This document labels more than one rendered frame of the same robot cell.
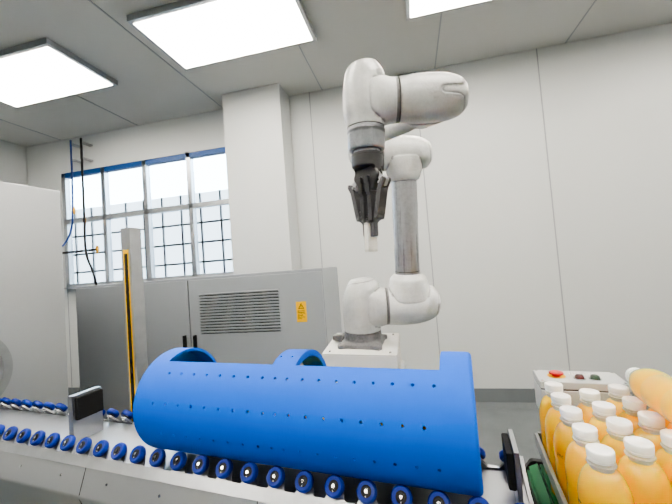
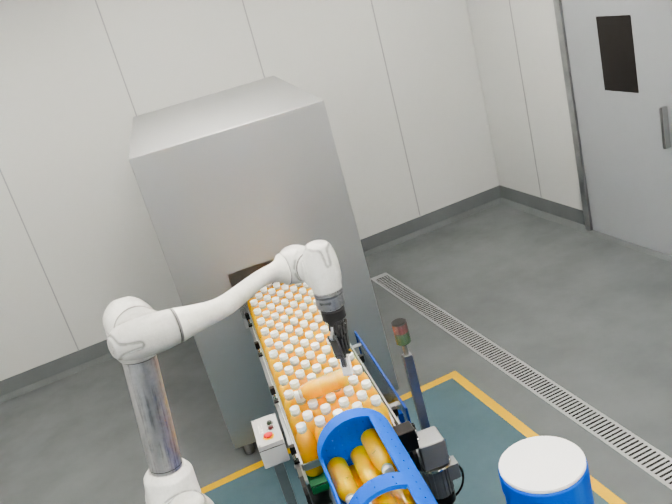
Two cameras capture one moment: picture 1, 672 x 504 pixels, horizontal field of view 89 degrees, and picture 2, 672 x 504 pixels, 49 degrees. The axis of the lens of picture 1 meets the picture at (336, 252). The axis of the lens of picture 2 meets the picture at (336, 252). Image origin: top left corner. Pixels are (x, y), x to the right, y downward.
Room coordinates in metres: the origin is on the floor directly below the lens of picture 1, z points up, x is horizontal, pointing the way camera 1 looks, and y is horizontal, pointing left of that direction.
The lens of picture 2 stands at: (1.76, 1.76, 2.68)
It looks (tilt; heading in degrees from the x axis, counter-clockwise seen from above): 21 degrees down; 241
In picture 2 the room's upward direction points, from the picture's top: 15 degrees counter-clockwise
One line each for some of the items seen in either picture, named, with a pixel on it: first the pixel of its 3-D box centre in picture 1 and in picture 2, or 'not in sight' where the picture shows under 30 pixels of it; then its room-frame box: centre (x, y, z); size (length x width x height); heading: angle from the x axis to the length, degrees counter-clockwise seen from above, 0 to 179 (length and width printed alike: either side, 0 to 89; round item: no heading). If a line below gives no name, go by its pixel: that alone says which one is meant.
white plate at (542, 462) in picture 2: not in sight; (541, 463); (0.41, 0.26, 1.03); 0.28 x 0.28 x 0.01
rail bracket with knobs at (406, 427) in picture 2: not in sight; (405, 438); (0.54, -0.31, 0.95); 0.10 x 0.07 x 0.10; 160
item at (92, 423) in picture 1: (87, 413); not in sight; (1.21, 0.91, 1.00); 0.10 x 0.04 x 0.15; 160
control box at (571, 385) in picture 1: (579, 394); (270, 439); (0.95, -0.63, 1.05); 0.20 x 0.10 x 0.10; 70
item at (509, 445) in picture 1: (512, 469); not in sight; (0.75, -0.34, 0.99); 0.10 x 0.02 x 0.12; 160
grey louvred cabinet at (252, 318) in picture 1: (211, 363); not in sight; (2.87, 1.11, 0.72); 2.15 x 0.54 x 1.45; 78
